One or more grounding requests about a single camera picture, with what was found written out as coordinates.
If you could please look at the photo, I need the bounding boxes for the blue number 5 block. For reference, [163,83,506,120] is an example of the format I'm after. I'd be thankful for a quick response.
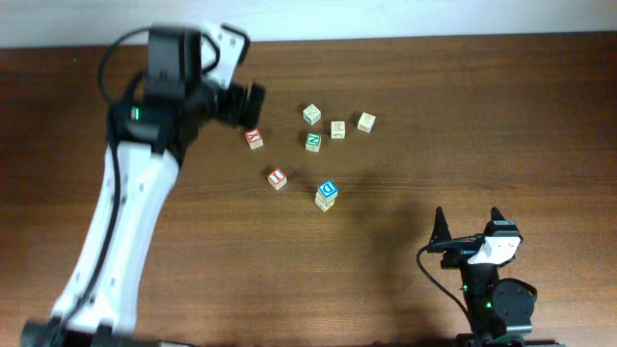
[317,179,338,198]

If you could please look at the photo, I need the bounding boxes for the yellow letter wooden block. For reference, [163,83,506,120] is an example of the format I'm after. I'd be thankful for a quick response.
[315,192,335,202]

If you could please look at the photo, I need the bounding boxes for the wooden block with red side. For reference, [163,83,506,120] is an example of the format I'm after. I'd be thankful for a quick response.
[314,199,335,212]

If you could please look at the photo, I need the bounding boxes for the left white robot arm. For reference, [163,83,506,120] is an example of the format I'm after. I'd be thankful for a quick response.
[20,23,265,346]

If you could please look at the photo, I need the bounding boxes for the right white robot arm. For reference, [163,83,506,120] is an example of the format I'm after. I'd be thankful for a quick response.
[420,207,537,346]

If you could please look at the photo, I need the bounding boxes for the red letter Y block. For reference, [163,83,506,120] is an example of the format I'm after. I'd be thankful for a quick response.
[245,129,264,149]

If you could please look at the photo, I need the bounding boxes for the green letter V block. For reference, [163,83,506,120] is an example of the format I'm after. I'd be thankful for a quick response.
[303,104,321,125]

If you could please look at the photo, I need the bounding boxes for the green letter N block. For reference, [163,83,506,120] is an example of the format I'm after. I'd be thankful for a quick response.
[305,133,322,152]

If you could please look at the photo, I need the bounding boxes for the red letter I block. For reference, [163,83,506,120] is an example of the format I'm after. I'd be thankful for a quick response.
[267,169,287,190]

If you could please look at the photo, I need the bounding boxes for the letter K wooden block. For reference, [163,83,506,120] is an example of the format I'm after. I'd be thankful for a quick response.
[331,120,346,139]

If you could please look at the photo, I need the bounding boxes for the plain wooden block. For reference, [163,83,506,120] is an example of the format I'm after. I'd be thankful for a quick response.
[358,113,376,133]

